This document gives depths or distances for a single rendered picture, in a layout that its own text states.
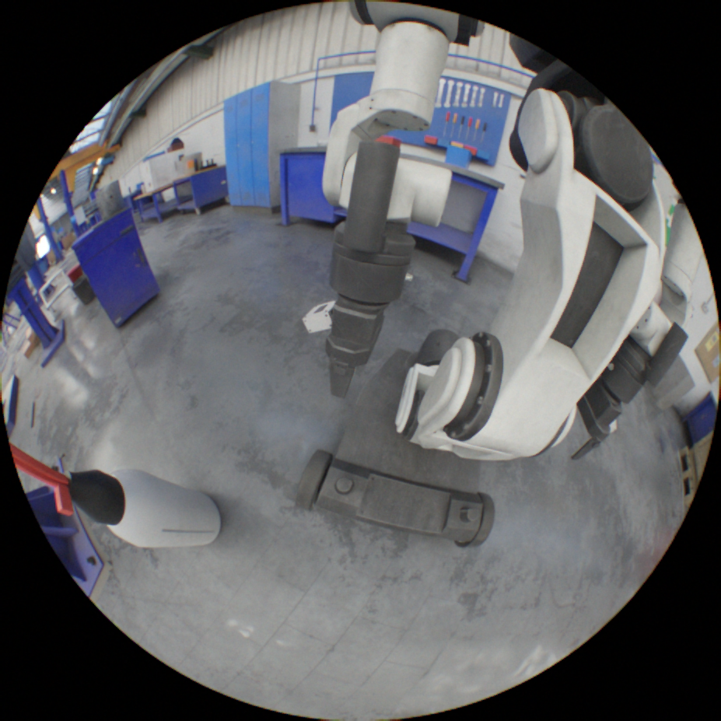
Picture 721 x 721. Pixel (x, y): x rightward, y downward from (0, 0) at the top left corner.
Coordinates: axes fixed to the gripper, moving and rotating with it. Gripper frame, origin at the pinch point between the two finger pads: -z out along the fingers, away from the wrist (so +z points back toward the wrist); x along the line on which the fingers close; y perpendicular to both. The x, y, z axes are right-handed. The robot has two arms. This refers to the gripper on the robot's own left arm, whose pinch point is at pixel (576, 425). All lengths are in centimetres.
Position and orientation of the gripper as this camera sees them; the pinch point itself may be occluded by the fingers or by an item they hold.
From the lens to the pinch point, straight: 51.3
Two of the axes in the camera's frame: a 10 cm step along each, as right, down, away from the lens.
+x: -2.7, 5.9, -7.6
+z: 1.6, -7.5, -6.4
